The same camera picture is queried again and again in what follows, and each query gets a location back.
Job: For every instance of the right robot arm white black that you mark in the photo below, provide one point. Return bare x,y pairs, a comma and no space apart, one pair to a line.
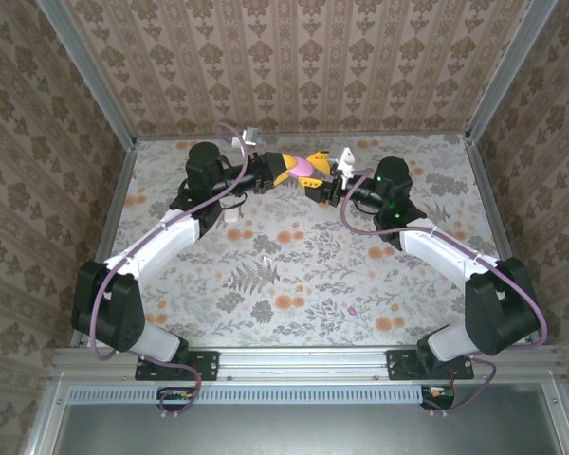
436,246

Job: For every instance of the small black controller board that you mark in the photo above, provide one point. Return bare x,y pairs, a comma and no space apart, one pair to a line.
175,394
438,392

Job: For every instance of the floral patterned table cover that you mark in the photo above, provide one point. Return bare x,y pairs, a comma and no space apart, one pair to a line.
313,284

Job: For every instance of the aluminium frame post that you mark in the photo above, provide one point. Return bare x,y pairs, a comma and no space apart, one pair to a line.
509,71
87,71

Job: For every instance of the grey sheet metal panel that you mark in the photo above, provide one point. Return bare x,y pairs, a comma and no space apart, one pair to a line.
289,431

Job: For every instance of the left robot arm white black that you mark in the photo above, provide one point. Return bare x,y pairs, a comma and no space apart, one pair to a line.
170,232

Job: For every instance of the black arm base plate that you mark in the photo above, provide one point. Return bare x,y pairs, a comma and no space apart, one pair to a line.
400,365
204,365

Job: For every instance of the wide aluminium mounting rail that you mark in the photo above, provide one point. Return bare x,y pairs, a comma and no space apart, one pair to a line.
303,362

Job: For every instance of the thin aluminium table edge rail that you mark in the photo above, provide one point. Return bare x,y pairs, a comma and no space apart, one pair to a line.
303,137

